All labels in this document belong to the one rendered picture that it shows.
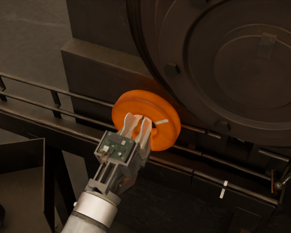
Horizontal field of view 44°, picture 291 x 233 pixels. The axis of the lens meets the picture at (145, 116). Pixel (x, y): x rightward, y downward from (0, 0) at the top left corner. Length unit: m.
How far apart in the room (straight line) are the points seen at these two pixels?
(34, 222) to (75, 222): 0.29
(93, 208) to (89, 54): 0.40
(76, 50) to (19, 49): 1.58
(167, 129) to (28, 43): 1.86
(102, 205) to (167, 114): 0.22
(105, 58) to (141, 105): 0.19
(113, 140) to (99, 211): 0.13
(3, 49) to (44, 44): 0.25
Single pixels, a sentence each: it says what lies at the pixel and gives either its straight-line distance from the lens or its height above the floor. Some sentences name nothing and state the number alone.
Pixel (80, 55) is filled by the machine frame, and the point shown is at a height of 0.87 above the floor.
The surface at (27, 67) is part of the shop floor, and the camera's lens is 2.31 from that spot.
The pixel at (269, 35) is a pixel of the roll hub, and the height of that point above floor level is 1.17.
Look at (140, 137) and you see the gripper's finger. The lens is 0.72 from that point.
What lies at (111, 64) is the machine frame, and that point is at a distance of 0.86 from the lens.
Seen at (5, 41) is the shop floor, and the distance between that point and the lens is 2.57.
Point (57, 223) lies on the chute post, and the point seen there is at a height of 0.01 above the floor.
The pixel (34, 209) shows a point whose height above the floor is 0.61.
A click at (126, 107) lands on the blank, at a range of 0.76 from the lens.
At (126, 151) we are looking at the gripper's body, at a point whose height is 0.88.
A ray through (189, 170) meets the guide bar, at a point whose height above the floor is 0.71.
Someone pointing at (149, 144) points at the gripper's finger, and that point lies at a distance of 0.74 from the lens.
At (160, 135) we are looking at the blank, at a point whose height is 0.81.
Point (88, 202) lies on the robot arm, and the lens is 0.66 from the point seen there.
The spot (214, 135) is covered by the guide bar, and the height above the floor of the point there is 0.76.
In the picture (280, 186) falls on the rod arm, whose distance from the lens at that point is 0.64.
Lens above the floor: 1.42
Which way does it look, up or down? 48 degrees down
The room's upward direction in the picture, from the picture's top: straight up
